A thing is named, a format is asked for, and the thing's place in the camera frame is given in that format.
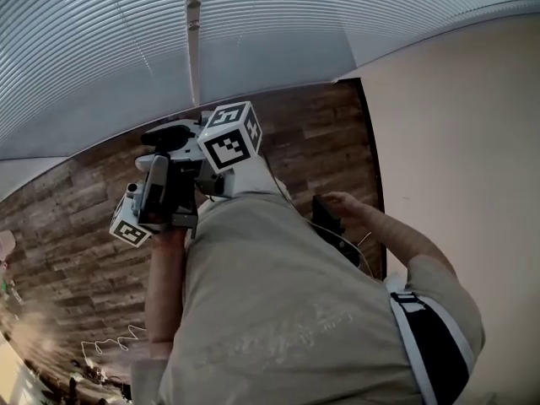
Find person's right hand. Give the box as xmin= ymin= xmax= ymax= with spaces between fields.
xmin=327 ymin=191 xmax=373 ymax=228

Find white window blind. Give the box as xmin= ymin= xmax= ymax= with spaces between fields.
xmin=0 ymin=0 xmax=196 ymax=162
xmin=197 ymin=0 xmax=540 ymax=105
xmin=184 ymin=0 xmax=204 ymax=108

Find person's t-shirt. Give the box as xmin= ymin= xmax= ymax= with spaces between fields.
xmin=130 ymin=192 xmax=486 ymax=405

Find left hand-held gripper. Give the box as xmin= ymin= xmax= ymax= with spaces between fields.
xmin=109 ymin=154 xmax=199 ymax=248

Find person's right forearm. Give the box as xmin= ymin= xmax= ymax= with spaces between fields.
xmin=362 ymin=207 xmax=459 ymax=278

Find black arm strap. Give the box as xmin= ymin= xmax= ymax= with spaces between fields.
xmin=390 ymin=291 xmax=476 ymax=405

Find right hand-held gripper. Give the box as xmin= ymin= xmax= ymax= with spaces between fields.
xmin=134 ymin=101 xmax=263 ymax=197

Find person's light shorts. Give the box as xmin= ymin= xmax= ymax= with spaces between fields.
xmin=197 ymin=154 xmax=292 ymax=210

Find white floor cable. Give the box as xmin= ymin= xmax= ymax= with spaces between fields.
xmin=79 ymin=325 xmax=148 ymax=354

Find person's left forearm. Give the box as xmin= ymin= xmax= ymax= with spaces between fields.
xmin=145 ymin=225 xmax=189 ymax=345

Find thin gripper cable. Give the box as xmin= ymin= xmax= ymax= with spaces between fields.
xmin=262 ymin=153 xmax=293 ymax=205

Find pink bucket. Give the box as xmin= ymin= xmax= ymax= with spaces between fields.
xmin=0 ymin=229 xmax=17 ymax=262

